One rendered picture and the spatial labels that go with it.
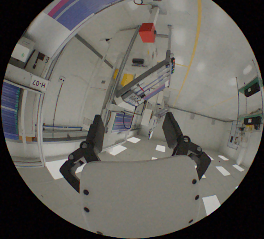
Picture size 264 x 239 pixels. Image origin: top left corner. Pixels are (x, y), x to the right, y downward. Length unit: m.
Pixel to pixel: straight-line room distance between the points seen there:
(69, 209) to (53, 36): 1.90
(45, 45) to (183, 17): 1.47
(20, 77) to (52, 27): 0.27
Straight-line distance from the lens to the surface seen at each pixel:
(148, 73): 1.00
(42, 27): 0.56
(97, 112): 1.14
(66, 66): 2.23
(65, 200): 1.85
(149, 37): 0.77
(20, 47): 0.55
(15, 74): 0.55
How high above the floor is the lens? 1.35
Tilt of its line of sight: 4 degrees down
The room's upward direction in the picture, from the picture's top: 165 degrees counter-clockwise
